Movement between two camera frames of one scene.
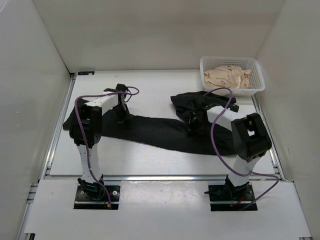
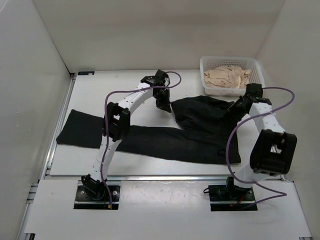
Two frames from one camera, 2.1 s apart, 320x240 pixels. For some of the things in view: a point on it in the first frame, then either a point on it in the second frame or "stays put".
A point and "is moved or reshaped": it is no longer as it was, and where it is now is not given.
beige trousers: (230, 76) stays put
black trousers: (199, 134) is moved or reshaped
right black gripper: (192, 129) → (232, 108)
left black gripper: (126, 118) → (166, 105)
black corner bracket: (90, 73) stays put
